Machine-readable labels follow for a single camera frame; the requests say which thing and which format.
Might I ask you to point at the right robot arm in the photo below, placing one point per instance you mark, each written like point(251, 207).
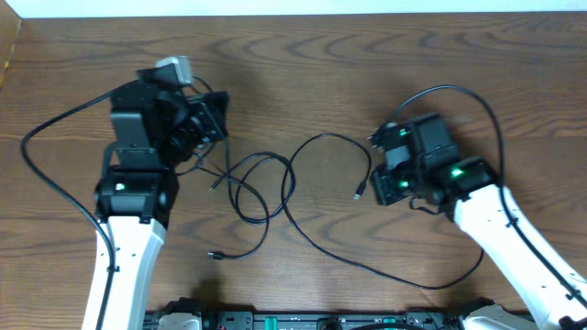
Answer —
point(422, 161)

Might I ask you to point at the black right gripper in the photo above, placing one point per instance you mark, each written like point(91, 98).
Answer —
point(381, 177)

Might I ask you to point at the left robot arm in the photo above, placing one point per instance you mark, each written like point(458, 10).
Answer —
point(157, 128)

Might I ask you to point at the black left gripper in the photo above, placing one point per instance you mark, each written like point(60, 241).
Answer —
point(212, 117)

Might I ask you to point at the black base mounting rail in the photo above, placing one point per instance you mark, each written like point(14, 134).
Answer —
point(242, 320)

